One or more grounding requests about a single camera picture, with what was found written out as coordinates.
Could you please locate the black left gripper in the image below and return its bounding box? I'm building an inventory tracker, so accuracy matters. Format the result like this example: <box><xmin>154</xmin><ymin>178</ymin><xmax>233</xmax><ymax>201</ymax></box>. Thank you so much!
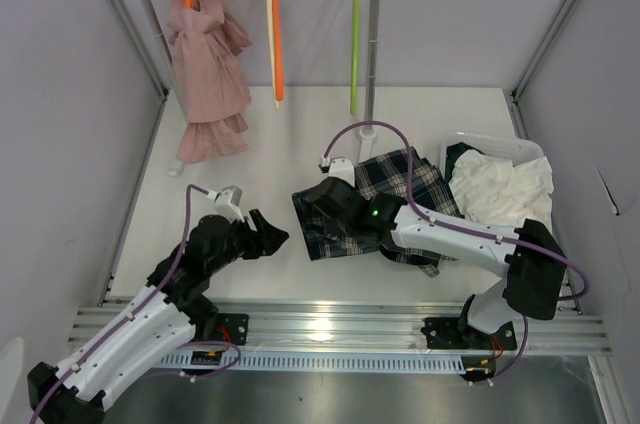
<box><xmin>207</xmin><ymin>209</ymin><xmax>288</xmax><ymax>275</ymax></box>

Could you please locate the navy plaid skirt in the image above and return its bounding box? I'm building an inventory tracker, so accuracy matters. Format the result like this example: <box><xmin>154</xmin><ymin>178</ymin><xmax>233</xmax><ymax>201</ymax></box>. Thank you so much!
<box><xmin>292</xmin><ymin>149</ymin><xmax>462</xmax><ymax>277</ymax></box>

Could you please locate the pink pleated skirt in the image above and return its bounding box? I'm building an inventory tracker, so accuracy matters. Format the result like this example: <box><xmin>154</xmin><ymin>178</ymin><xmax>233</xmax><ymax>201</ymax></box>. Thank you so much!
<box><xmin>168</xmin><ymin>0</ymin><xmax>251</xmax><ymax>164</ymax></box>

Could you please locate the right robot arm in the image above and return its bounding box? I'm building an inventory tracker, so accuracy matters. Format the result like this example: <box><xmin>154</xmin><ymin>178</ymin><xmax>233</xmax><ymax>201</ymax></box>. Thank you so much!
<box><xmin>308</xmin><ymin>177</ymin><xmax>566</xmax><ymax>348</ymax></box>

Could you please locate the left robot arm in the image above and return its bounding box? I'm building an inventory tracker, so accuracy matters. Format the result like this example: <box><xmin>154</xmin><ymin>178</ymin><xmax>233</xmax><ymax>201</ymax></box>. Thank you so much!
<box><xmin>27</xmin><ymin>210</ymin><xmax>289</xmax><ymax>423</ymax></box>

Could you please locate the green plastic hanger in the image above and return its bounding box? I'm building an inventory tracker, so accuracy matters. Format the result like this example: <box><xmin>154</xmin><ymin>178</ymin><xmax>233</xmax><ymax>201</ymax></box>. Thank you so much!
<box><xmin>349</xmin><ymin>0</ymin><xmax>360</xmax><ymax>116</ymax></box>

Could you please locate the dark green garment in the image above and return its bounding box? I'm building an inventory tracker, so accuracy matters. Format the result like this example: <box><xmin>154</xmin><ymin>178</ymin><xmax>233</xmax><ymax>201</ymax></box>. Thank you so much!
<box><xmin>444</xmin><ymin>142</ymin><xmax>478</xmax><ymax>183</ymax></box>

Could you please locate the white crumpled garment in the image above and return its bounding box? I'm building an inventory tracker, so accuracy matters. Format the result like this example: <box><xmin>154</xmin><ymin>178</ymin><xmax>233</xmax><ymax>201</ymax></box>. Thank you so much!
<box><xmin>449</xmin><ymin>150</ymin><xmax>554</xmax><ymax>229</ymax></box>

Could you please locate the white laundry basket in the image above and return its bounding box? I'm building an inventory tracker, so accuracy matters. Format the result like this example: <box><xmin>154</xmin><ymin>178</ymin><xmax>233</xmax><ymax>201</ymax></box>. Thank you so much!
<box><xmin>438</xmin><ymin>131</ymin><xmax>556</xmax><ymax>235</ymax></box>

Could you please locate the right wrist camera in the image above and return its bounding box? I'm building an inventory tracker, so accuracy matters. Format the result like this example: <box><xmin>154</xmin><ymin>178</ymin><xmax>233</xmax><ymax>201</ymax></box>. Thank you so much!
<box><xmin>319</xmin><ymin>156</ymin><xmax>355</xmax><ymax>187</ymax></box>

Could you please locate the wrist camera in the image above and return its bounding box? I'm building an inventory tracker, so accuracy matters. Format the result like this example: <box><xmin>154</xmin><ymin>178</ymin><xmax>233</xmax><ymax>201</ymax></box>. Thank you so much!
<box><xmin>207</xmin><ymin>185</ymin><xmax>244</xmax><ymax>222</ymax></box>
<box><xmin>319</xmin><ymin>156</ymin><xmax>355</xmax><ymax>187</ymax></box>

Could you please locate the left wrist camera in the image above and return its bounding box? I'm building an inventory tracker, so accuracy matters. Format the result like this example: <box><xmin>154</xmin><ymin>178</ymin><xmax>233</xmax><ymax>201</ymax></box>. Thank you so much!
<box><xmin>207</xmin><ymin>185</ymin><xmax>244</xmax><ymax>222</ymax></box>

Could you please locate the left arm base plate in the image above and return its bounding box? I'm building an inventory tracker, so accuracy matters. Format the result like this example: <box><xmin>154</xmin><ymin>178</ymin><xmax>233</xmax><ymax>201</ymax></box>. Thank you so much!
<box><xmin>194</xmin><ymin>296</ymin><xmax>250</xmax><ymax>346</ymax></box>

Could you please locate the aluminium mounting rail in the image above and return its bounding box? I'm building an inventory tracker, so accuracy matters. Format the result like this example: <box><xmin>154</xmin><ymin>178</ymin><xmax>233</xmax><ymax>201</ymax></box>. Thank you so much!
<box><xmin>69</xmin><ymin>299</ymin><xmax>614</xmax><ymax>356</ymax></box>

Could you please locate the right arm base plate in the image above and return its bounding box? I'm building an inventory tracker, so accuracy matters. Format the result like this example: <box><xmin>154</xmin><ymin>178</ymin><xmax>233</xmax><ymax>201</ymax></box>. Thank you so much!
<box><xmin>421</xmin><ymin>295</ymin><xmax>518</xmax><ymax>351</ymax></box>

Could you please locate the slotted cable duct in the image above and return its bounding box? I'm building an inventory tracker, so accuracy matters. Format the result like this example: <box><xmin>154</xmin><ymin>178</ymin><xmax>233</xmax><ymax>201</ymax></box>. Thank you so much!
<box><xmin>154</xmin><ymin>349</ymin><xmax>466</xmax><ymax>375</ymax></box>

